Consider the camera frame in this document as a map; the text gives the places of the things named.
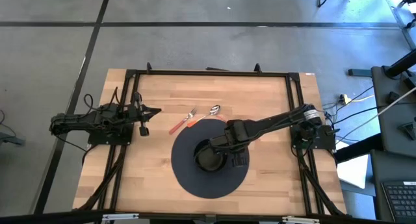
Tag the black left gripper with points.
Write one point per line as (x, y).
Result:
(133, 113)

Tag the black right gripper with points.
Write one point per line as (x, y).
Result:
(237, 133)

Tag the black bowl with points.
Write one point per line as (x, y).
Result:
(211, 160)

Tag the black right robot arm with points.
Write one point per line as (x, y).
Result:
(276, 120)

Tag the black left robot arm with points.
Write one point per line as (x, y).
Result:
(81, 120)

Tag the round dark woven placemat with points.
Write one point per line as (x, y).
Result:
(208, 185)

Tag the yellow power plug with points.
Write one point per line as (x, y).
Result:
(345, 99)

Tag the white board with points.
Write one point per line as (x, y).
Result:
(352, 172)

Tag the black desk leg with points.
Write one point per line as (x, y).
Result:
(357, 149)

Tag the black horizontal crossbeam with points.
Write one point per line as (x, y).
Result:
(48, 217)

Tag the grey metal foot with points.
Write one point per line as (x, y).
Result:
(359, 72)

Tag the dark grey desk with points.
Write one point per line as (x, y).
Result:
(377, 172)

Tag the small black box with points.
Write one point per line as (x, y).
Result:
(392, 97)

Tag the black triangular stand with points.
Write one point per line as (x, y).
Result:
(409, 130)

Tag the black keyboard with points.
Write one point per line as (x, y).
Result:
(401, 201)

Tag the black frame clamp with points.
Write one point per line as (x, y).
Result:
(149, 67)
(257, 68)

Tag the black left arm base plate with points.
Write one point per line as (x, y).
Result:
(97, 139)

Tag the black aluminium table frame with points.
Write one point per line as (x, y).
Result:
(211, 73)

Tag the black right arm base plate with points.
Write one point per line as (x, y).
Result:
(325, 139)

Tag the silver bracket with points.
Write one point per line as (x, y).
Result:
(120, 217)
(300, 220)

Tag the metal rail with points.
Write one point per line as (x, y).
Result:
(403, 19)

